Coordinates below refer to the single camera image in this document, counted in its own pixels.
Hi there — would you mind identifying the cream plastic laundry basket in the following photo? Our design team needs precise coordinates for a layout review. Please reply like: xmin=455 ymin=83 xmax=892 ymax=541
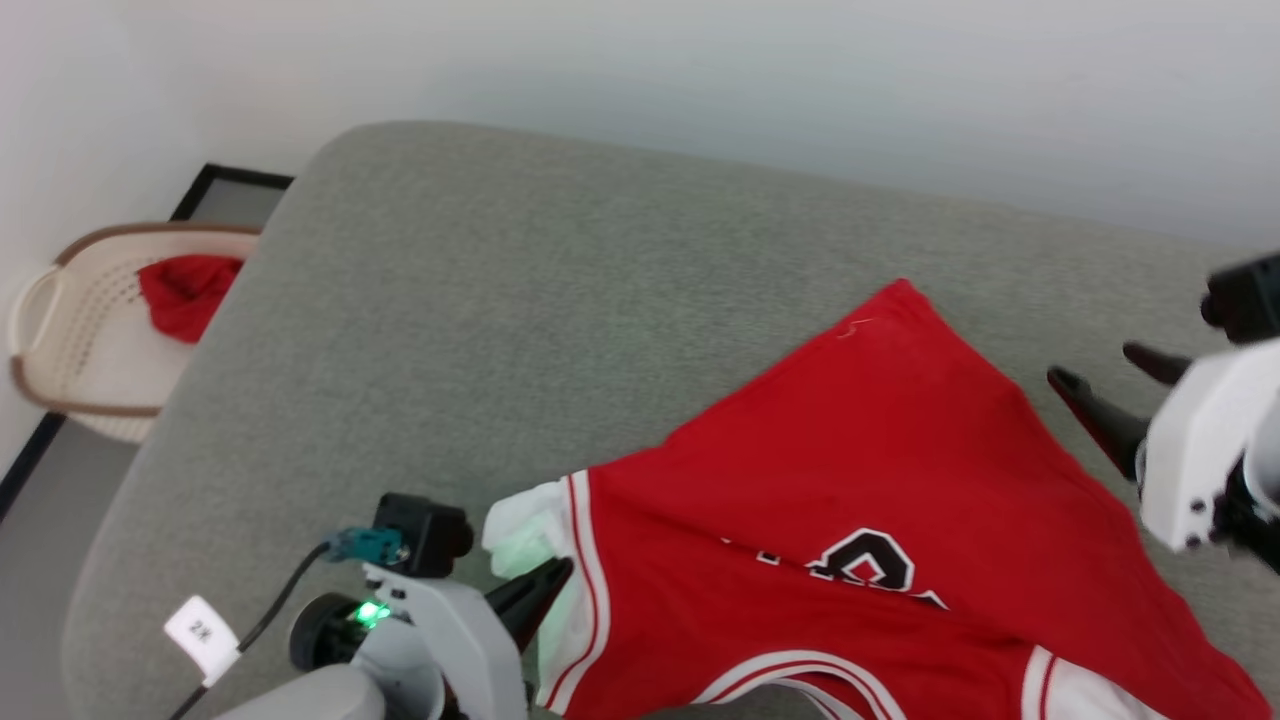
xmin=8 ymin=222 xmax=263 ymax=444

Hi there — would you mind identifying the red and white basketball jersey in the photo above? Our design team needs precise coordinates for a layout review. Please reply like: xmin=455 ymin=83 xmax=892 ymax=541
xmin=483 ymin=278 xmax=1276 ymax=720

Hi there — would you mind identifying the grey fabric sofa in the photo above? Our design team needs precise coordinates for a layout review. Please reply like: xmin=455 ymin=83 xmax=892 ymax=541
xmin=62 ymin=120 xmax=1280 ymax=720

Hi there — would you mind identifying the red cloth in basket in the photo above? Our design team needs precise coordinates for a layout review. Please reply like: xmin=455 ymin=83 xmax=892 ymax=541
xmin=137 ymin=254 xmax=246 ymax=345

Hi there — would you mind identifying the grey white left gripper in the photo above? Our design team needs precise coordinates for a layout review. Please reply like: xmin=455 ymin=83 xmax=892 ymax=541
xmin=355 ymin=557 xmax=576 ymax=720

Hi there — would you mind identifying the white paper cable tag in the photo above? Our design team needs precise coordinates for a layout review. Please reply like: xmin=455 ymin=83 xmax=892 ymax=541
xmin=163 ymin=596 xmax=242 ymax=688

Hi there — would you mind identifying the black rimmed floor frame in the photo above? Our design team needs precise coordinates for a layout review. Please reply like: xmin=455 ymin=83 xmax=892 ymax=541
xmin=0 ymin=163 xmax=297 ymax=523

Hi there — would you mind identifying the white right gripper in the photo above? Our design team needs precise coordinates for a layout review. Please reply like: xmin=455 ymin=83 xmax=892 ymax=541
xmin=1047 ymin=338 xmax=1280 ymax=553

